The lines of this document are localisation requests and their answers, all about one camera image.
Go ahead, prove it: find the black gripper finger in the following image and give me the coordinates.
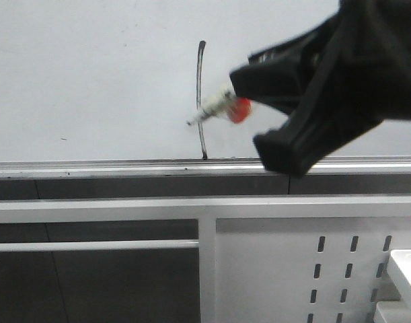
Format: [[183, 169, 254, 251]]
[[253, 104, 377, 177]]

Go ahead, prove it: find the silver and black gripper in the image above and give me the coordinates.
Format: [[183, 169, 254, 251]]
[[229, 1, 411, 157]]

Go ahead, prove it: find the white marker with red magnet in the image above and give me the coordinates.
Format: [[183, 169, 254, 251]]
[[186, 85, 252, 126]]

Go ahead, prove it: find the white metal whiteboard stand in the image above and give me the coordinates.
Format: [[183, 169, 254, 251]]
[[0, 196, 411, 322]]

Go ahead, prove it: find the white whiteboard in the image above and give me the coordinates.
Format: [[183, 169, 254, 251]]
[[0, 0, 411, 178]]

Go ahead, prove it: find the white plastic marker tray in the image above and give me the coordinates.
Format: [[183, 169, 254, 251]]
[[373, 250, 411, 323]]

